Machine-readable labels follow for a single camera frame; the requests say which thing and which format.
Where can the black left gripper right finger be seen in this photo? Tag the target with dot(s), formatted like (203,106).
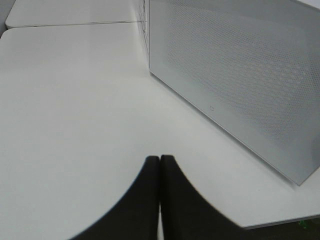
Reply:
(185,214)

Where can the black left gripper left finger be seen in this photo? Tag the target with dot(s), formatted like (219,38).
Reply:
(136,215)

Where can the white microwave door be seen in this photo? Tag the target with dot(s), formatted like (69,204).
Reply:
(251,66)

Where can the white microwave oven body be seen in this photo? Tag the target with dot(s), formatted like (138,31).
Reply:
(143,17)

